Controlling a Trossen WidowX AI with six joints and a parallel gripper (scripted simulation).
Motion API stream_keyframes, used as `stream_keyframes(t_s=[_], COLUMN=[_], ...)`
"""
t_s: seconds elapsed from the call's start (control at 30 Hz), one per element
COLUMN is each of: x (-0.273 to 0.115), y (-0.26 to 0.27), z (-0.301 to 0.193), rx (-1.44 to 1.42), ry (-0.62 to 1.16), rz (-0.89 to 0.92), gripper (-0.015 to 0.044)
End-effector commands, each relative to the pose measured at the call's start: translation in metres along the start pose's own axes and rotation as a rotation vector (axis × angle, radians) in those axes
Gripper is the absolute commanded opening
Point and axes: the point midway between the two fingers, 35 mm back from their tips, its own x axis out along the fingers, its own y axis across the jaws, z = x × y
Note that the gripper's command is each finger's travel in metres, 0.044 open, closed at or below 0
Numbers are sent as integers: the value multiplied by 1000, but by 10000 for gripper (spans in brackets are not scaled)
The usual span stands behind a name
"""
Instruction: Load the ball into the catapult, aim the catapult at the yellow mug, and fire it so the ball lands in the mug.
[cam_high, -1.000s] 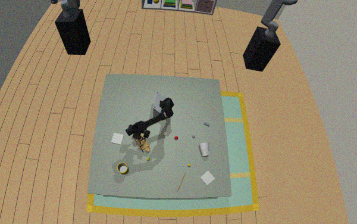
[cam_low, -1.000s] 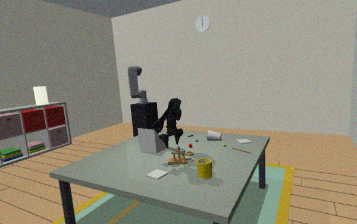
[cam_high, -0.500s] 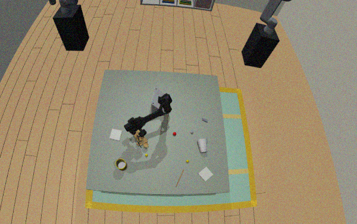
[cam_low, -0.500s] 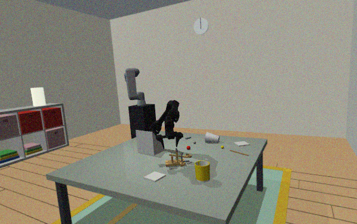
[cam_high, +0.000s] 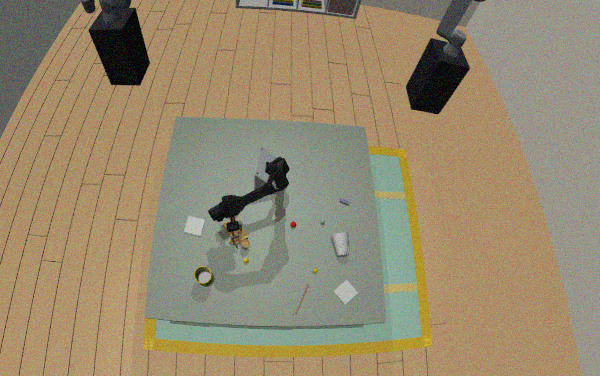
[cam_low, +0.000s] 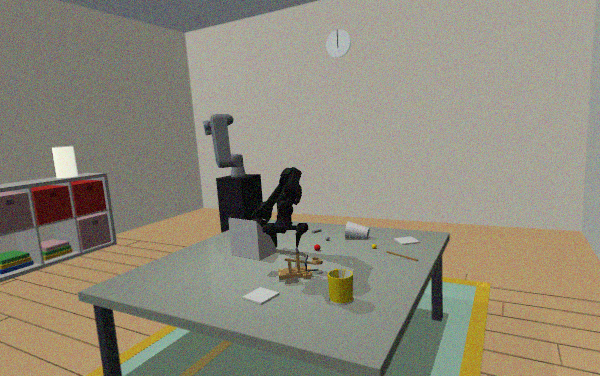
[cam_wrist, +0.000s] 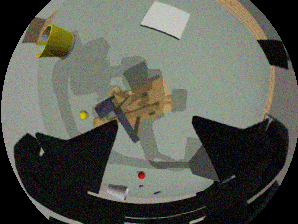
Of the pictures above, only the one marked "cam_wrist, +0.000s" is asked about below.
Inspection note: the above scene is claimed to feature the red ball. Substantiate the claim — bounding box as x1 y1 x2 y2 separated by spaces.
138 172 145 179

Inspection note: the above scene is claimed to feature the yellow cup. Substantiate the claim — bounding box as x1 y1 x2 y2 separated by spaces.
36 24 74 59

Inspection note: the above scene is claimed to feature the yellow ball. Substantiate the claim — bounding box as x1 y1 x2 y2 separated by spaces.
80 112 88 120

